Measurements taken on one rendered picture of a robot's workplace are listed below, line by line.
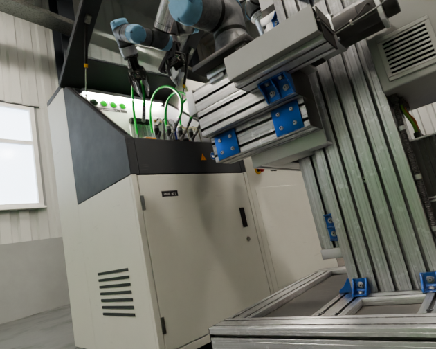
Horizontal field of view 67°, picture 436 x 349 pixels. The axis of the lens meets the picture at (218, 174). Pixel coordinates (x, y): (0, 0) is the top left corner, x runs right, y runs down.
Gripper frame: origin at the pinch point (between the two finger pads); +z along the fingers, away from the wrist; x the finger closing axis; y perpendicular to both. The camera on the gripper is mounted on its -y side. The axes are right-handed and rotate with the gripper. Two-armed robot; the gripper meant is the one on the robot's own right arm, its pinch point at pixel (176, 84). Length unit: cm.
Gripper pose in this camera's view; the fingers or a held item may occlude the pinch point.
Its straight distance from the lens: 173.6
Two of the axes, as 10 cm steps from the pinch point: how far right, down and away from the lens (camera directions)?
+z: 2.0, 9.6, -1.9
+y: 6.6, -2.8, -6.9
